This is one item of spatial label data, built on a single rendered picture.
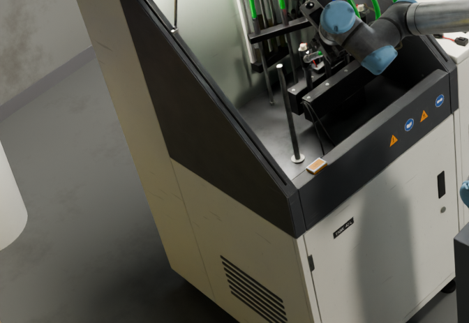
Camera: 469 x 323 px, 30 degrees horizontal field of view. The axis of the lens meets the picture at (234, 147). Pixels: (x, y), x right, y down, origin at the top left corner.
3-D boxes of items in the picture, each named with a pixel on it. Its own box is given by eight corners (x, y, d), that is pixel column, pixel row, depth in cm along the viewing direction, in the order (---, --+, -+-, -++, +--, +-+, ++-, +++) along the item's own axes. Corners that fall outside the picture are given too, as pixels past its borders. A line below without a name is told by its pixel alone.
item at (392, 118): (306, 231, 240) (298, 189, 230) (295, 224, 243) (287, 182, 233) (451, 115, 265) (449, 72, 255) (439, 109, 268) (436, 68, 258)
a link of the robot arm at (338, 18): (342, 40, 195) (313, 15, 196) (338, 51, 206) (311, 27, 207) (366, 14, 195) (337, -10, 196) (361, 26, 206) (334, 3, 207)
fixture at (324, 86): (317, 141, 262) (310, 101, 252) (294, 129, 269) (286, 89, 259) (392, 84, 276) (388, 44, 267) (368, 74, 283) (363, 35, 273)
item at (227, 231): (331, 407, 287) (295, 241, 238) (219, 317, 326) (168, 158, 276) (466, 280, 316) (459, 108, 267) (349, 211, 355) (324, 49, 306)
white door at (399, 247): (334, 384, 281) (304, 236, 239) (329, 380, 283) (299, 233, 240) (462, 266, 308) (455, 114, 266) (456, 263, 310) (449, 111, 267)
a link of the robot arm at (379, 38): (412, 39, 200) (376, 8, 201) (386, 65, 194) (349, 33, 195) (396, 57, 207) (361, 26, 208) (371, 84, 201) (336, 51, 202)
